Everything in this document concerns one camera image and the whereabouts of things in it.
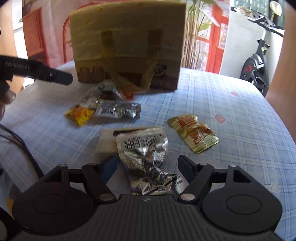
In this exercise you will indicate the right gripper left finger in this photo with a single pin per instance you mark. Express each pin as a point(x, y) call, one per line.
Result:
point(96, 177)

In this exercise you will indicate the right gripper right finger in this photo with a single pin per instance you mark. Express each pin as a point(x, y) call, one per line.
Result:
point(198, 177)

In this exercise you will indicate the cracker packet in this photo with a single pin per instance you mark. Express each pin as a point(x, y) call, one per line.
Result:
point(132, 142)

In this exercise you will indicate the silver foil snack packet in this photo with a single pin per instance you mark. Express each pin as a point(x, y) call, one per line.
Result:
point(149, 176)

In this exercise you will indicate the white blue dotted packet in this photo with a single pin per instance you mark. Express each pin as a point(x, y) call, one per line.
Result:
point(105, 90)

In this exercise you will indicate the gold fish tofu packet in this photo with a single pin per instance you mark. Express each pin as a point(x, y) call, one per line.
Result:
point(198, 136)

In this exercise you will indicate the small yellow snack packet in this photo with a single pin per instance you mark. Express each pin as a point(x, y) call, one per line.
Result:
point(79, 114)

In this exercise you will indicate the wooden door panel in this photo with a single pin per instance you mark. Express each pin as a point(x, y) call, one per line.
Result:
point(281, 94)

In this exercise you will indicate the black exercise bike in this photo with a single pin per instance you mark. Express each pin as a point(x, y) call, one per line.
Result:
point(255, 68)

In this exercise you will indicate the round mirror on stand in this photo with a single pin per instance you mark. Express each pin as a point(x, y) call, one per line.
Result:
point(276, 9)

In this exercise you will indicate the window with dark frame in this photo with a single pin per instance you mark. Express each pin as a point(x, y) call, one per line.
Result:
point(263, 7)

